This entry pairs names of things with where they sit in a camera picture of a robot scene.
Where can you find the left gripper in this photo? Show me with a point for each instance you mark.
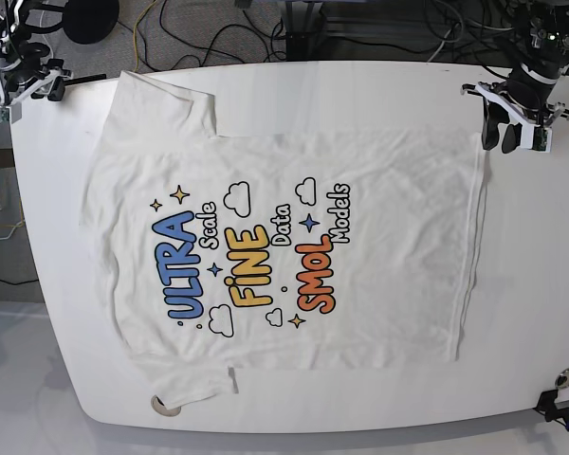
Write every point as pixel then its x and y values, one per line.
pixel 522 94

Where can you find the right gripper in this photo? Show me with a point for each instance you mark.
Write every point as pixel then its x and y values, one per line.
pixel 29 71

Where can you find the white printed T-shirt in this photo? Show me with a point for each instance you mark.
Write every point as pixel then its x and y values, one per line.
pixel 326 251

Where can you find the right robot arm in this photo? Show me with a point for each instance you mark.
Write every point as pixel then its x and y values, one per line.
pixel 14 26

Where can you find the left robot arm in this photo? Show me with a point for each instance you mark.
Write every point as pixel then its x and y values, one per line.
pixel 541 41

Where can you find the black round stand base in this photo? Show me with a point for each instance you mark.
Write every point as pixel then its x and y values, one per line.
pixel 87 22

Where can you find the black table clamp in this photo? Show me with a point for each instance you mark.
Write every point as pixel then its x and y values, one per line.
pixel 548 409

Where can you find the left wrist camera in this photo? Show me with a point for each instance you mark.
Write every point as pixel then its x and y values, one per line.
pixel 542 139

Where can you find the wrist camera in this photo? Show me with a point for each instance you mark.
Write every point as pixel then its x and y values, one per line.
pixel 542 139
pixel 10 113

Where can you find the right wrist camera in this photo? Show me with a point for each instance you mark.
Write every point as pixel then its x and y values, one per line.
pixel 10 113

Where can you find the right table cable grommet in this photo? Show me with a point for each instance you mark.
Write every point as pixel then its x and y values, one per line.
pixel 562 380

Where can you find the table cable grommet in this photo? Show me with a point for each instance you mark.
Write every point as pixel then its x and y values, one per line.
pixel 160 408
pixel 562 380

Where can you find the left table cable grommet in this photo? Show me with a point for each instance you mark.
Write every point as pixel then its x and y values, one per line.
pixel 160 408

